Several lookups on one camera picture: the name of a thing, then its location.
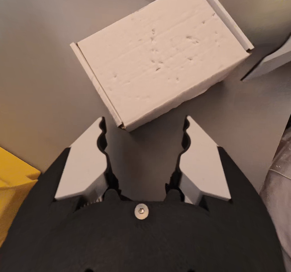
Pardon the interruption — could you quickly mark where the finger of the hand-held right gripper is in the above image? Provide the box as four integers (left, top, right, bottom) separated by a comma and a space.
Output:
241, 34, 291, 82

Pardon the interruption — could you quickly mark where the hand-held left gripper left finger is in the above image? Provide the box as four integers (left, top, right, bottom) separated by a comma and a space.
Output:
54, 117, 120, 201

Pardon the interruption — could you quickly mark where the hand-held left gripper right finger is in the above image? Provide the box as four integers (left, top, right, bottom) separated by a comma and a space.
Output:
166, 115, 233, 206

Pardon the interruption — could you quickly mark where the white cardboard box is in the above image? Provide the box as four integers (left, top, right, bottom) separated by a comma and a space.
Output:
70, 0, 254, 132

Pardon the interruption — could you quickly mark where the yellow plastic bin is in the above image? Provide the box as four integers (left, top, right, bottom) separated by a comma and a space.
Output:
0, 146, 41, 245

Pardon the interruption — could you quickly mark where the person's pale clothing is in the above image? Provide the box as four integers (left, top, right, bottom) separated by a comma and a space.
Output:
259, 126, 291, 272

